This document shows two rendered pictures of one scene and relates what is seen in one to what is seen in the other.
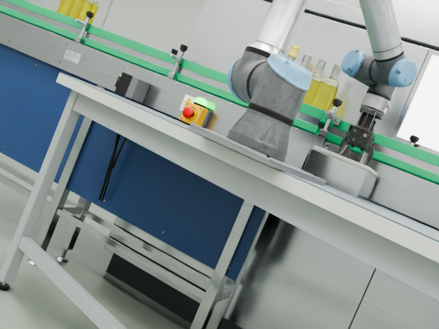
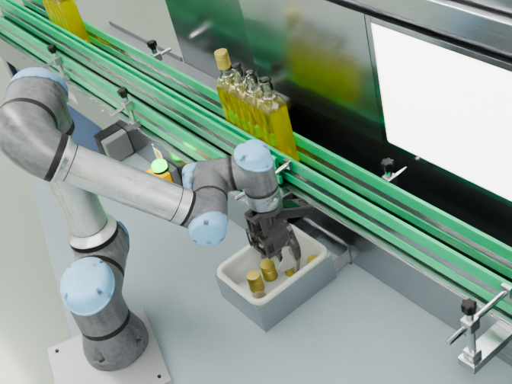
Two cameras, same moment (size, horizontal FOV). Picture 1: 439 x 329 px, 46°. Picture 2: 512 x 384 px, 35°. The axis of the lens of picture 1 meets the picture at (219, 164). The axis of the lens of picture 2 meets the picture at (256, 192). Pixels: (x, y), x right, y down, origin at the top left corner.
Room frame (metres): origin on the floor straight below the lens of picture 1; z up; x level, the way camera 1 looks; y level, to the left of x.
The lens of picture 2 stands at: (0.47, -1.20, 2.13)
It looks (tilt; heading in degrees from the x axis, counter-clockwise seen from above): 38 degrees down; 38
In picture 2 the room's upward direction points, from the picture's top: 16 degrees counter-clockwise
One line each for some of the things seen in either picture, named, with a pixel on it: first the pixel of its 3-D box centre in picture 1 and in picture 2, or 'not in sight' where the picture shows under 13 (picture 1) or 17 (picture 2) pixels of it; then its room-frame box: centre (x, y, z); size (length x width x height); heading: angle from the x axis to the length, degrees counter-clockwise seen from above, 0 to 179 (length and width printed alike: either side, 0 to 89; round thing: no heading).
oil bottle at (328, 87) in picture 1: (321, 106); (277, 132); (1.83, -0.25, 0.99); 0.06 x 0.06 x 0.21; 66
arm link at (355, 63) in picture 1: (366, 68); (209, 182); (1.50, -0.28, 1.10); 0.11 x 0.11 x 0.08; 29
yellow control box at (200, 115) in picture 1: (195, 115); (164, 180); (1.79, 0.14, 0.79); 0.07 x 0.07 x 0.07; 67
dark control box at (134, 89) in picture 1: (132, 88); (113, 144); (1.89, 0.40, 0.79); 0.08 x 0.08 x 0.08; 67
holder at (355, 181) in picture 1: (341, 176); (284, 269); (1.57, -0.36, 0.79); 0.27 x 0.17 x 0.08; 157
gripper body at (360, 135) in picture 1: (363, 129); (269, 225); (1.56, -0.36, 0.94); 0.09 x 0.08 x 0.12; 157
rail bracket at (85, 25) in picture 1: (80, 25); (52, 66); (2.05, 0.72, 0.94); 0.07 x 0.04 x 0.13; 157
